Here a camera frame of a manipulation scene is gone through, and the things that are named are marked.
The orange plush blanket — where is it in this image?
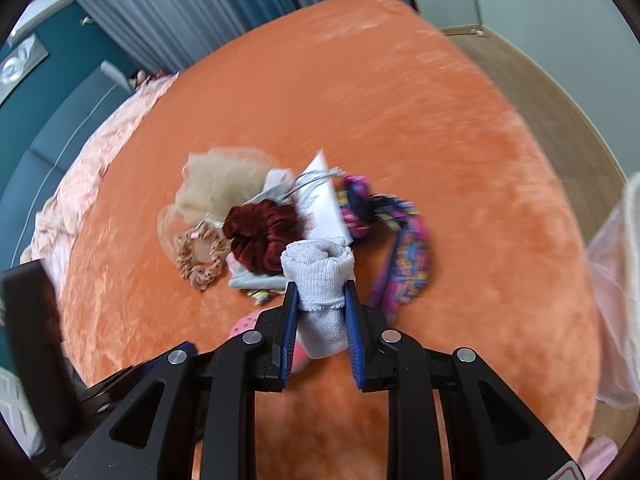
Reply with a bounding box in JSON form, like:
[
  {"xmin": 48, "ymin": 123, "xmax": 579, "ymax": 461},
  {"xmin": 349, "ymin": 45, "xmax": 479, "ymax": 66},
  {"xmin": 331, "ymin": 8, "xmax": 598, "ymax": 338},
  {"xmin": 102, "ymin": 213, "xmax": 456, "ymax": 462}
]
[{"xmin": 57, "ymin": 0, "xmax": 601, "ymax": 480}]

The pink perforated item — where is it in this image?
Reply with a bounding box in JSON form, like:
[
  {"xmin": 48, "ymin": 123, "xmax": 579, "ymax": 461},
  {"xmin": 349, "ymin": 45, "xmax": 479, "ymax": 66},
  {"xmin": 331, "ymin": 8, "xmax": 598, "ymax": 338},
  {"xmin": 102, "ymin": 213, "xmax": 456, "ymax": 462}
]
[{"xmin": 227, "ymin": 310, "xmax": 308, "ymax": 376}]

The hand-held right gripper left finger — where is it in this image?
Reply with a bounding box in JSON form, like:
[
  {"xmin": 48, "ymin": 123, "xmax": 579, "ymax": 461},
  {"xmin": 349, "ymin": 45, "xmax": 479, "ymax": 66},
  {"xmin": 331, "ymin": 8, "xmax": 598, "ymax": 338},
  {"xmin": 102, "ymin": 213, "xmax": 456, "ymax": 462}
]
[{"xmin": 59, "ymin": 282, "xmax": 301, "ymax": 480}]

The pale pink small cloth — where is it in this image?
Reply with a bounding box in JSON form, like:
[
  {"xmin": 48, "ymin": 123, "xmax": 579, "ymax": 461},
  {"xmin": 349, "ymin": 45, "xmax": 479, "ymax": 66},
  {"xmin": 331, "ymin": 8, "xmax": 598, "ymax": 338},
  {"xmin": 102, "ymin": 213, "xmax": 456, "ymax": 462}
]
[{"xmin": 264, "ymin": 169, "xmax": 296, "ymax": 201}]

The silver wire headband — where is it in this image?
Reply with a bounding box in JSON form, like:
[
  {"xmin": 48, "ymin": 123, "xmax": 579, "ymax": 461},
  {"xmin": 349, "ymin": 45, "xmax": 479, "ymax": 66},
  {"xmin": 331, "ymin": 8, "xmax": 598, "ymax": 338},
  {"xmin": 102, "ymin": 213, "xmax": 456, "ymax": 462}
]
[{"xmin": 245, "ymin": 169, "xmax": 346, "ymax": 206}]

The pink satin quilt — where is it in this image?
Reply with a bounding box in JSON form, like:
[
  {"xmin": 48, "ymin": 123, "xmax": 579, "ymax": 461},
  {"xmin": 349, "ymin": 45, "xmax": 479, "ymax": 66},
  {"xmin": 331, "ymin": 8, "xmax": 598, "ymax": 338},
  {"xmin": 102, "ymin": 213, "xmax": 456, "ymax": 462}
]
[{"xmin": 20, "ymin": 72, "xmax": 181, "ymax": 281}]

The blue padded headboard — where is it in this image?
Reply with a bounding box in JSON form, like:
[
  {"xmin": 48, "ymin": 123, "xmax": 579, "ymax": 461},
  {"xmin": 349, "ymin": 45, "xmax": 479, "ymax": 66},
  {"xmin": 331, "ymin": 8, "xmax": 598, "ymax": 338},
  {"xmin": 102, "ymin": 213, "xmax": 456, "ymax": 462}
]
[{"xmin": 0, "ymin": 60, "xmax": 138, "ymax": 261}]

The white paper packet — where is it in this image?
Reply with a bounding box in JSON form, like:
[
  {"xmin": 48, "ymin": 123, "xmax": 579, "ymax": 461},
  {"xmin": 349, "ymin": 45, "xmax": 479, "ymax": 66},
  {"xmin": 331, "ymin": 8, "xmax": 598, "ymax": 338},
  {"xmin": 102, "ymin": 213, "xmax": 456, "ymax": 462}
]
[{"xmin": 295, "ymin": 149, "xmax": 353, "ymax": 248}]

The dark red velvet scrunchie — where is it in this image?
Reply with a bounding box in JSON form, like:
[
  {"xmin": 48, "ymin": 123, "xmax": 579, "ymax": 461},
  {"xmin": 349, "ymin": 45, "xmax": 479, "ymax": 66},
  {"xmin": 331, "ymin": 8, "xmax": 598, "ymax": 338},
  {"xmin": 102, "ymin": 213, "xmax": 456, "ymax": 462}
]
[{"xmin": 222, "ymin": 199, "xmax": 305, "ymax": 276}]

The framed wall picture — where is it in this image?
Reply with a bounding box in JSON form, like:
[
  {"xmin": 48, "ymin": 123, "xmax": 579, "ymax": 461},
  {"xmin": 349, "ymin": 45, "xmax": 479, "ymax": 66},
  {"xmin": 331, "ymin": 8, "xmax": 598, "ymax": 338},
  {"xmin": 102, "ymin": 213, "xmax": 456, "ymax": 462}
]
[{"xmin": 0, "ymin": 35, "xmax": 49, "ymax": 97}]

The light grey sock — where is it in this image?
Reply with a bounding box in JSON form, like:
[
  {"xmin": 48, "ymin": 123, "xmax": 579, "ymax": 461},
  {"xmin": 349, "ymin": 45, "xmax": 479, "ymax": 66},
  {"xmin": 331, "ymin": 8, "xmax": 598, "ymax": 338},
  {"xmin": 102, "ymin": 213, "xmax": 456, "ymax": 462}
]
[{"xmin": 280, "ymin": 239, "xmax": 357, "ymax": 360}]

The colourful patterned knotted scarf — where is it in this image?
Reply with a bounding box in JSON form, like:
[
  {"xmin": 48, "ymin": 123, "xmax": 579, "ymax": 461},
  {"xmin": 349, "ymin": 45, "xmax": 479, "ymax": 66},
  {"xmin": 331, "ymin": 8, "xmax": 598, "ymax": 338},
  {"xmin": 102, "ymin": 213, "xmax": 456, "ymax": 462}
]
[{"xmin": 337, "ymin": 175, "xmax": 433, "ymax": 323}]

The grey folded cloth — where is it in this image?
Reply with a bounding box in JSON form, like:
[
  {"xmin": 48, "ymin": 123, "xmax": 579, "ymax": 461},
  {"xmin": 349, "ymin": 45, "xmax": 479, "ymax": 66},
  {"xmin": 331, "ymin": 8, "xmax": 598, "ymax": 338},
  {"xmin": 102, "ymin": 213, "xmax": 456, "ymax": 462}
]
[{"xmin": 227, "ymin": 252, "xmax": 288, "ymax": 291}]

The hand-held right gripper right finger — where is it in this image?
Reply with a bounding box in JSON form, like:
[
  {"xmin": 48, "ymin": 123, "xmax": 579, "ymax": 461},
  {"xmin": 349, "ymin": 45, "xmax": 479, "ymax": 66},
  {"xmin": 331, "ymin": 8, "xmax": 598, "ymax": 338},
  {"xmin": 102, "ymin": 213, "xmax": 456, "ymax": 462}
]
[{"xmin": 344, "ymin": 280, "xmax": 586, "ymax": 480}]

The beige mesh cloth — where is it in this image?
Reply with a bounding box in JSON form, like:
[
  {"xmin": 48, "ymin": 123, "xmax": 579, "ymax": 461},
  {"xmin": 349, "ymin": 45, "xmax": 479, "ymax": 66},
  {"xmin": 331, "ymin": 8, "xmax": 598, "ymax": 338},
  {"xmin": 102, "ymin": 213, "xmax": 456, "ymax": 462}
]
[{"xmin": 157, "ymin": 146, "xmax": 275, "ymax": 256}]

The bin with white bag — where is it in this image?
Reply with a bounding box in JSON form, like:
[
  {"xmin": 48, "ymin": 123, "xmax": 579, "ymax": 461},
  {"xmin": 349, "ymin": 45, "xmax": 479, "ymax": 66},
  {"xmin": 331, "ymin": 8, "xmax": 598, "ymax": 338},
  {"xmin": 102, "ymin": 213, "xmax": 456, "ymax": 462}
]
[{"xmin": 585, "ymin": 170, "xmax": 640, "ymax": 411}]

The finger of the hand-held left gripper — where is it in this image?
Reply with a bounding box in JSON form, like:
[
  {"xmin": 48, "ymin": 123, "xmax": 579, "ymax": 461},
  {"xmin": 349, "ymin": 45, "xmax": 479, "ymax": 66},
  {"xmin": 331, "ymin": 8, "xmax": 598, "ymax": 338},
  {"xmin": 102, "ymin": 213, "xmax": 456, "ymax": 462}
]
[{"xmin": 75, "ymin": 342, "xmax": 197, "ymax": 416}]

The small pink plush toy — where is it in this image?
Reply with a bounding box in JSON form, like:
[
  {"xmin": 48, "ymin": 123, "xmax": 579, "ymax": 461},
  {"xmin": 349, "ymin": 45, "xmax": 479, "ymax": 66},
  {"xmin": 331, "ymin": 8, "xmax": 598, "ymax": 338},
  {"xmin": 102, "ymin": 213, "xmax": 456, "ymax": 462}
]
[{"xmin": 129, "ymin": 69, "xmax": 171, "ymax": 87}]

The peach satin scrunchie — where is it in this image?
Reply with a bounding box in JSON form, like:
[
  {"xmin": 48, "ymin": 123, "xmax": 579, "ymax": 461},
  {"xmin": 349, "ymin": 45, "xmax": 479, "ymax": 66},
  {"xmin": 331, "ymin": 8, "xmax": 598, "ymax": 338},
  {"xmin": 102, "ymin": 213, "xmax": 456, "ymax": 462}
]
[{"xmin": 175, "ymin": 225, "xmax": 233, "ymax": 292}]

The white air conditioner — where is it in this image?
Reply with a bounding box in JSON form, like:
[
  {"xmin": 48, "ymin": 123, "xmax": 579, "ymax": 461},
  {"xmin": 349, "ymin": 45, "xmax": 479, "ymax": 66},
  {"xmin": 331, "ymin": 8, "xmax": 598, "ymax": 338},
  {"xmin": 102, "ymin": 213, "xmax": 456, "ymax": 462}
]
[{"xmin": 10, "ymin": 0, "xmax": 80, "ymax": 43}]

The white patterned cloth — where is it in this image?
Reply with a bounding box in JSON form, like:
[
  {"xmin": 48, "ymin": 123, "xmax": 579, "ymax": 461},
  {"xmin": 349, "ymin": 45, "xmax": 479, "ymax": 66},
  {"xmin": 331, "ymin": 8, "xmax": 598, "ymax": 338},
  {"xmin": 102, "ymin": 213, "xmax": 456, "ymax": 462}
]
[{"xmin": 0, "ymin": 367, "xmax": 47, "ymax": 457}]

